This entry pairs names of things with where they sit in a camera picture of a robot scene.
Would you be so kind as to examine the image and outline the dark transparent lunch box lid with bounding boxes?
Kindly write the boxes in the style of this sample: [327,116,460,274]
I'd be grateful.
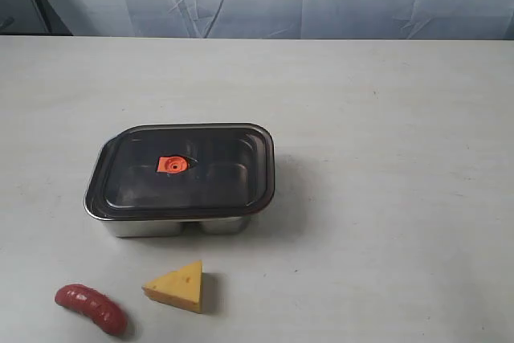
[83,122,276,222]

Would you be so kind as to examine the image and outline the yellow toy cheese wedge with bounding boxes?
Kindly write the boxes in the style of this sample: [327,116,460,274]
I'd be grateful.
[142,260,203,313]

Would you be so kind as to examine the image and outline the red toy sausage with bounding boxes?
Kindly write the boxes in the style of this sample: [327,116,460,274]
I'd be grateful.
[55,284,128,337]

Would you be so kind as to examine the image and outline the steel two-compartment lunch box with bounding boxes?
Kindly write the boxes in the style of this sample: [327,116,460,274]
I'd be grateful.
[83,123,276,239]

